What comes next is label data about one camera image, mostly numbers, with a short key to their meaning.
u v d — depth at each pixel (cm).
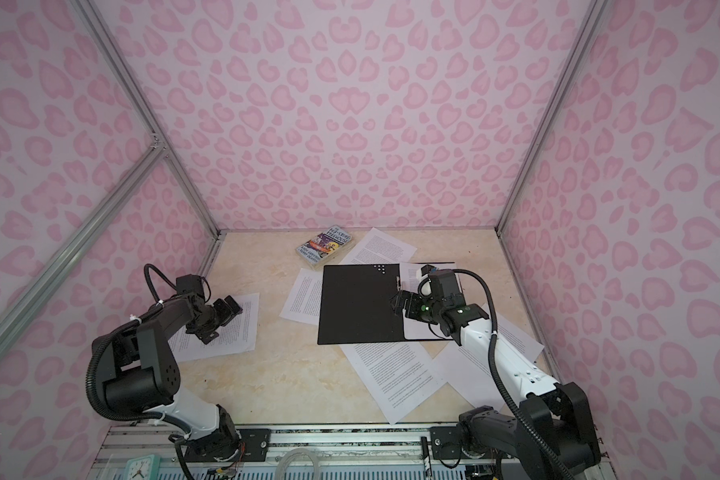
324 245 113
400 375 84
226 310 86
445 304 63
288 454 72
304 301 101
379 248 115
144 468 69
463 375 84
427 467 70
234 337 93
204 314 78
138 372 47
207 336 83
